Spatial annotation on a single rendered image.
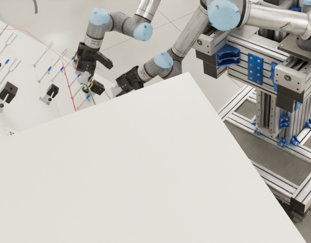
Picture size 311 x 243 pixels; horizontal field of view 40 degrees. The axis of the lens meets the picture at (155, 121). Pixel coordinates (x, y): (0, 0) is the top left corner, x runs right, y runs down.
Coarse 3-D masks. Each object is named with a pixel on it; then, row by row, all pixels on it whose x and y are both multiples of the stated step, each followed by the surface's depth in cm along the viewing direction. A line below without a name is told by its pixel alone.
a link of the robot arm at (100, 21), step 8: (96, 8) 172; (96, 16) 169; (104, 16) 170; (88, 24) 174; (96, 24) 171; (104, 24) 172; (112, 24) 176; (88, 32) 174; (96, 32) 173; (104, 32) 175
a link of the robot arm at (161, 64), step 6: (156, 54) 186; (162, 54) 182; (168, 54) 185; (150, 60) 185; (156, 60) 183; (162, 60) 181; (168, 60) 183; (144, 66) 187; (150, 66) 185; (156, 66) 183; (162, 66) 182; (168, 66) 183; (150, 72) 186; (156, 72) 185; (162, 72) 185; (168, 72) 186
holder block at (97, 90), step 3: (93, 81) 195; (96, 81) 195; (96, 84) 192; (99, 84) 196; (102, 84) 198; (93, 87) 193; (96, 87) 193; (99, 87) 194; (102, 87) 195; (90, 90) 193; (93, 90) 194; (96, 90) 194; (99, 90) 195; (102, 90) 195; (96, 93) 195; (99, 93) 196
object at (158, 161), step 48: (144, 96) 82; (192, 96) 80; (0, 144) 79; (48, 144) 77; (96, 144) 75; (144, 144) 74; (192, 144) 72; (0, 192) 71; (48, 192) 70; (96, 192) 68; (144, 192) 67; (192, 192) 66; (240, 192) 64; (0, 240) 65; (48, 240) 64; (96, 240) 63; (144, 240) 61; (192, 240) 60; (240, 240) 59; (288, 240) 58
